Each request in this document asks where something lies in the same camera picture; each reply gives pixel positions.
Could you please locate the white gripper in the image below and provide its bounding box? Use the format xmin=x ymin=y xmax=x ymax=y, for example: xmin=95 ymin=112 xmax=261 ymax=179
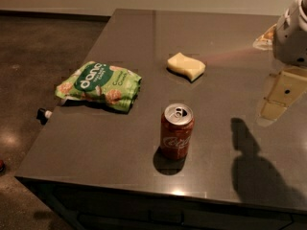
xmin=256 ymin=0 xmax=307 ymax=127

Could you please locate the yellow sponge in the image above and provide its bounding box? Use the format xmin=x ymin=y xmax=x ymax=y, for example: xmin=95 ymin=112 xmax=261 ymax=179
xmin=167 ymin=53 xmax=205 ymax=81

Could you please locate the red coke can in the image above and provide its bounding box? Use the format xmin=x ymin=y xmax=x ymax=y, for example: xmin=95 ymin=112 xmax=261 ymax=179
xmin=160 ymin=103 xmax=195 ymax=160

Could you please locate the snack jar on table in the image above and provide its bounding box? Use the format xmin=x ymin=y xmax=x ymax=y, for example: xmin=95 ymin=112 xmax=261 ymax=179
xmin=252 ymin=25 xmax=276 ymax=51

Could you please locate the green snack bag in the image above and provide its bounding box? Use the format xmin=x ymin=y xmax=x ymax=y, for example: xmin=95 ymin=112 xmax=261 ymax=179
xmin=55 ymin=61 xmax=142 ymax=113

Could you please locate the dark cabinet drawer front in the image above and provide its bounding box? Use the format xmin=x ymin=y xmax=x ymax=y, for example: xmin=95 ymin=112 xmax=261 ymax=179
xmin=29 ymin=182 xmax=307 ymax=230

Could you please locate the small black white floor object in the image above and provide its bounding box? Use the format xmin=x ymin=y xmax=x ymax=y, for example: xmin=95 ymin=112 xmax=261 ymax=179
xmin=36 ymin=108 xmax=53 ymax=125

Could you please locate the red object at floor edge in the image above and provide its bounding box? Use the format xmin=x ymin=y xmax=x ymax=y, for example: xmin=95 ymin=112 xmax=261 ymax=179
xmin=0 ymin=159 xmax=5 ymax=173

